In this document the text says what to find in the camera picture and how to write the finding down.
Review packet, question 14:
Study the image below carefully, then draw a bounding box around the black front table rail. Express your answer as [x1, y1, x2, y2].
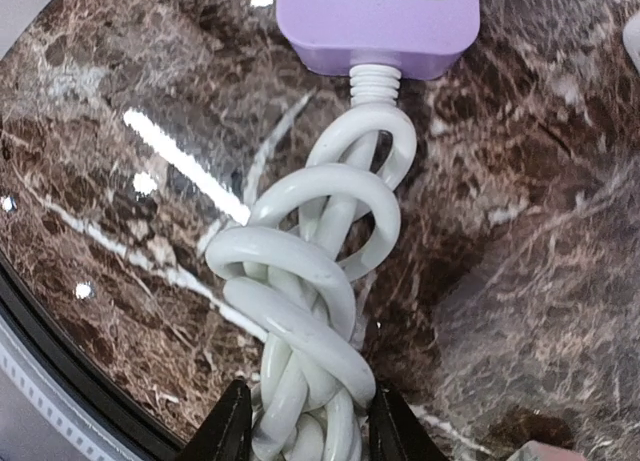
[1, 259, 185, 460]

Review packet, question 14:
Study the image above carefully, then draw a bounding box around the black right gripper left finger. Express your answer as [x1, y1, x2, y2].
[184, 380, 252, 461]

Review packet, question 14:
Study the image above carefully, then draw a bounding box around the purple power strip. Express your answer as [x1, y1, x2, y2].
[275, 0, 480, 80]

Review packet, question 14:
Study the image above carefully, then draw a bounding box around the white cube socket adapter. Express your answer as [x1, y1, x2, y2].
[622, 12, 640, 73]

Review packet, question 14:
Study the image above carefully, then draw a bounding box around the white slotted cable duct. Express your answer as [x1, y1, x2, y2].
[1, 327, 126, 460]

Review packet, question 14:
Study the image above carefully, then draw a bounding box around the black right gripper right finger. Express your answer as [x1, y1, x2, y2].
[369, 386, 440, 461]

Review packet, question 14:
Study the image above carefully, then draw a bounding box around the white cord with plug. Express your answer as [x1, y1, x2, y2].
[204, 60, 419, 461]

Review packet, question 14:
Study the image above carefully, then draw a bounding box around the pink plug adapter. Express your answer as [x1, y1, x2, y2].
[507, 441, 586, 461]

